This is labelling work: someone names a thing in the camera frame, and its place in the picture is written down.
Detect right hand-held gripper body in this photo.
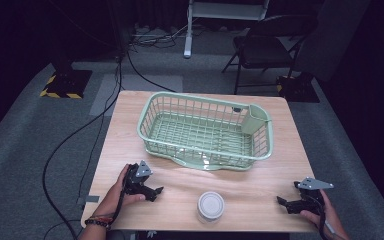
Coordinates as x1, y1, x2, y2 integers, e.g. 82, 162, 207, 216
293, 176, 335, 215

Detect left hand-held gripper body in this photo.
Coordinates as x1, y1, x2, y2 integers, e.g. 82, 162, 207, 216
122, 160, 155, 197

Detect person's left hand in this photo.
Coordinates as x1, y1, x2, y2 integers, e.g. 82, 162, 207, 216
100, 163, 147, 218

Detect person's right hand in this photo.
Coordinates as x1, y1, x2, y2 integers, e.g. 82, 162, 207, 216
299, 189, 350, 240

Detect clear jar with white lid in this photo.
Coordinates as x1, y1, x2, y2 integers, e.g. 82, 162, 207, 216
196, 190, 226, 224

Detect green plastic basket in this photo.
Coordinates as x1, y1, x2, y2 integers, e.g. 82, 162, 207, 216
136, 91, 275, 172

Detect grey floor mat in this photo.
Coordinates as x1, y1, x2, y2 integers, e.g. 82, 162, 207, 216
88, 73, 184, 117

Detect black base with yellow stripes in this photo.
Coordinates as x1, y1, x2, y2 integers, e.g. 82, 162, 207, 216
275, 72, 321, 104
39, 68, 94, 100

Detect black stand pole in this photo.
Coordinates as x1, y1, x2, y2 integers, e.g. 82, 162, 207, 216
106, 0, 133, 59

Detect black folding chair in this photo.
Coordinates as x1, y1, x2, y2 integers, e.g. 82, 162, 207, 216
221, 13, 318, 96

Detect grey fabric cover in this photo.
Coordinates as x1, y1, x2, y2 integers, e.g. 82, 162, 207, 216
293, 0, 372, 83

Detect white metal stand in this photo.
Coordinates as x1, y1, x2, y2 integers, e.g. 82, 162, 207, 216
182, 0, 272, 60

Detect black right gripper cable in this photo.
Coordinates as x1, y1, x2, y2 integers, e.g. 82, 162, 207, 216
308, 194, 329, 240

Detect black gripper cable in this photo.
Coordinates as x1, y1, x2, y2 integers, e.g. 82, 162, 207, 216
111, 186, 127, 224
308, 194, 329, 240

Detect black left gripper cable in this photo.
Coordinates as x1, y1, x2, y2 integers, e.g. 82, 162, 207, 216
111, 186, 127, 224

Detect thin black floor cable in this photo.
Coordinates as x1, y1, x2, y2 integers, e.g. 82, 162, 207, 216
77, 63, 123, 204

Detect beaded bracelets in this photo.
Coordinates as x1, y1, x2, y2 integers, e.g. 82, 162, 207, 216
83, 214, 114, 232

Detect long black floor cable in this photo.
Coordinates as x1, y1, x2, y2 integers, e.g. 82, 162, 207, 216
41, 58, 124, 240

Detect curved black floor cable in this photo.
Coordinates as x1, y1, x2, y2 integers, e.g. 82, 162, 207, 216
125, 49, 177, 93

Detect bundle of cables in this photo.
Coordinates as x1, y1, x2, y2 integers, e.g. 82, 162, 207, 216
128, 23, 194, 51

